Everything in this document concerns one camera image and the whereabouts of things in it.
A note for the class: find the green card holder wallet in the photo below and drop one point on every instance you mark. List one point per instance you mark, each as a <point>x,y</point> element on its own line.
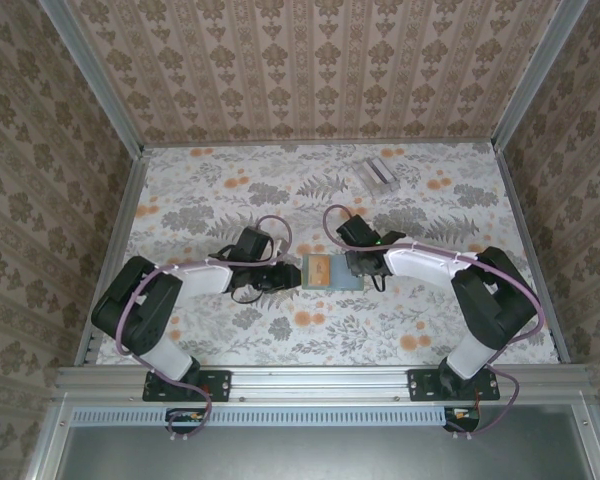
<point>340,275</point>

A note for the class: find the orange credit card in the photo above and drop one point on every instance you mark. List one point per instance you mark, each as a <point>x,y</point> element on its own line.
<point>320,272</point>

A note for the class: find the clear acrylic card stand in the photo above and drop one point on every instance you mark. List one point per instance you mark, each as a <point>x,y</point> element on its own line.
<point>377,186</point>

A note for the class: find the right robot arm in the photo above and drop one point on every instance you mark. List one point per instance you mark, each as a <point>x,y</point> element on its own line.
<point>495,305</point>

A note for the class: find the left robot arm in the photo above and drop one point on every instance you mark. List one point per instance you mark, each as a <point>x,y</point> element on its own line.
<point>135,310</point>

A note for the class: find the black connector board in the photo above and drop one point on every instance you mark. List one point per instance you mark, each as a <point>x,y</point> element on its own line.
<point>462,417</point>
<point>185,417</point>

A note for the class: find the grey metal panel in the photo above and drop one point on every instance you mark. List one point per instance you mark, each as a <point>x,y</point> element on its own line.
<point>320,455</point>

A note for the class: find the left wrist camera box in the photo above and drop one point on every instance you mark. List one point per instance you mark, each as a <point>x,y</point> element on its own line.
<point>280,246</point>

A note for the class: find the wide aluminium mounting rail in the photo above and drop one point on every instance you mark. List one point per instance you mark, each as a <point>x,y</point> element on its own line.
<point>320,382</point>

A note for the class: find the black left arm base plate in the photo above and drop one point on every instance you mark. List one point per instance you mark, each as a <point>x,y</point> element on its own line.
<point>215,385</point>

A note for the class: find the thin aluminium table rail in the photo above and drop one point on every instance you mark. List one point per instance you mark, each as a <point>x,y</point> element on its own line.
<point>320,143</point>

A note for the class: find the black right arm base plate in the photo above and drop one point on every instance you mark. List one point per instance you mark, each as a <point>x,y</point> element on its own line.
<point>422,385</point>

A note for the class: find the aluminium table side rail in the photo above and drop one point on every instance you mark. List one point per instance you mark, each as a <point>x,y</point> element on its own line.
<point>127,210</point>
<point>522,225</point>

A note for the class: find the aluminium frame post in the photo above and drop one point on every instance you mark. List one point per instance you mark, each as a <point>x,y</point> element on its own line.
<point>536,75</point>
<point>94,75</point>

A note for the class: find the aluminium panel frame strip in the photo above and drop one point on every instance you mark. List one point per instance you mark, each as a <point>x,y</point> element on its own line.
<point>50,440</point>
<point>589,440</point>

